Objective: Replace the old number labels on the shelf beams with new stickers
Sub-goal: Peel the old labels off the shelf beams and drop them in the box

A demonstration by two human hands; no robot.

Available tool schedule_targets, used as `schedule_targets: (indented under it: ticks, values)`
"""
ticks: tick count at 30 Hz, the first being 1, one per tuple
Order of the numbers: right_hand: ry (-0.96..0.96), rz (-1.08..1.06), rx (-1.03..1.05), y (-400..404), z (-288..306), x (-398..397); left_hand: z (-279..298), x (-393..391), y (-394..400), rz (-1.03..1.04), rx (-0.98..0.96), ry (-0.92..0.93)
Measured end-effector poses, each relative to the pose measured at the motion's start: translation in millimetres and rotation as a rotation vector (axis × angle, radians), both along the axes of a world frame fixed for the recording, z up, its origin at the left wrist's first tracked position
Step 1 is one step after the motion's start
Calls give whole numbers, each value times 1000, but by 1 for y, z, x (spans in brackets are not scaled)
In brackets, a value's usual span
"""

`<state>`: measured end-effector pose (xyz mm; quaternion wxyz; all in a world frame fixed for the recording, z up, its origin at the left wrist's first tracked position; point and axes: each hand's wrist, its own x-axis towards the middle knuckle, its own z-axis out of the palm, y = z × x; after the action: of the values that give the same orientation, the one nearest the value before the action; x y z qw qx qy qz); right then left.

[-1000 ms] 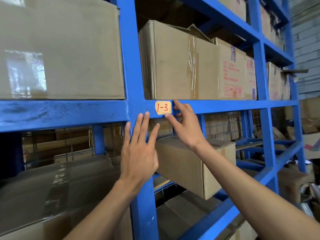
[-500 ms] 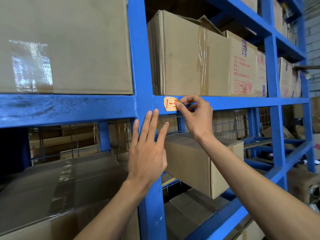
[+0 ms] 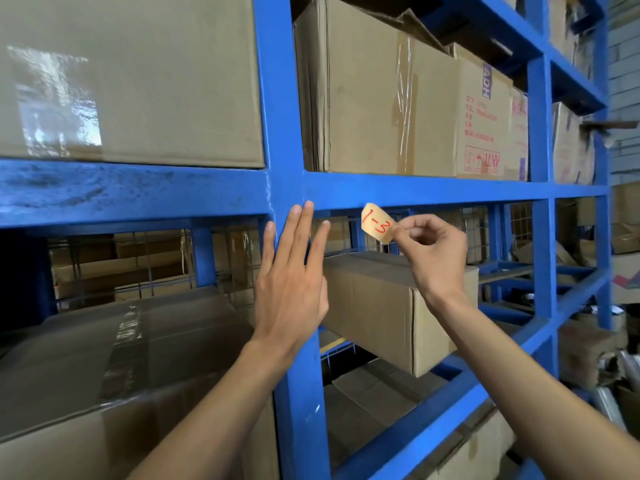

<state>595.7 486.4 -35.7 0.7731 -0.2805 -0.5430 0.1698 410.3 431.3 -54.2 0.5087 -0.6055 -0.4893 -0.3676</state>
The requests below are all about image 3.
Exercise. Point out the red printed cardboard box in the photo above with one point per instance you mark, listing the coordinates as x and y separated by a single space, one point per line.
482 124

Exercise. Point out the person's left hand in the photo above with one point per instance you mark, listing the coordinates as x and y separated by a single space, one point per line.
290 294

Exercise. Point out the blue metal shelf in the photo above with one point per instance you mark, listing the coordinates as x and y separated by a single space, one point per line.
280 94

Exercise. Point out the person's right hand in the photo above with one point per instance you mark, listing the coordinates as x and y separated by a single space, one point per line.
440 259

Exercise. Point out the orange label sticker 1-3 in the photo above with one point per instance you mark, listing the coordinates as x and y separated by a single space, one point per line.
376 222

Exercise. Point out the person's left forearm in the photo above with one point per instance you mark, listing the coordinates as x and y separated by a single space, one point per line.
215 424

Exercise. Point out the person's right forearm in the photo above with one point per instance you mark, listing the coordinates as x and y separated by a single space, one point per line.
525 394

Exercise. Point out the pink printed cardboard box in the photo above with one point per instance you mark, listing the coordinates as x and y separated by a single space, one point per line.
519 134

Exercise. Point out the pile of open brown cartons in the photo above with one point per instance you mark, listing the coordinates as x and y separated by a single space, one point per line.
585 344

